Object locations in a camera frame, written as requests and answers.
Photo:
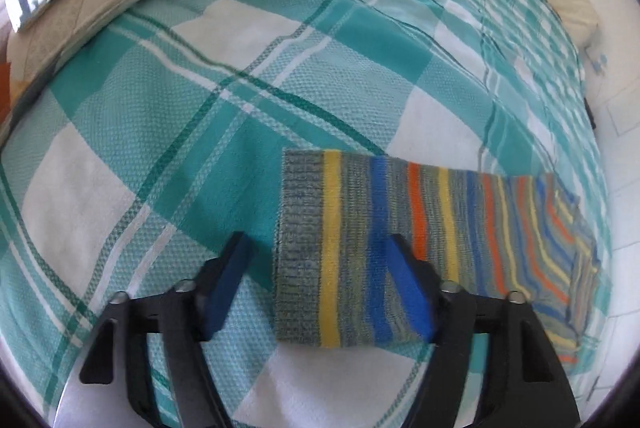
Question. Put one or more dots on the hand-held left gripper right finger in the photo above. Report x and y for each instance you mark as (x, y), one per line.
(410, 288)

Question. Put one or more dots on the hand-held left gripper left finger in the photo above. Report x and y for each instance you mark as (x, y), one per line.
(225, 288)

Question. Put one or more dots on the striped multicolour sock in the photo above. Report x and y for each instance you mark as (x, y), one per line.
(350, 233)

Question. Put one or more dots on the teal plaid bed blanket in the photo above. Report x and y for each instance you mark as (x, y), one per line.
(150, 132)

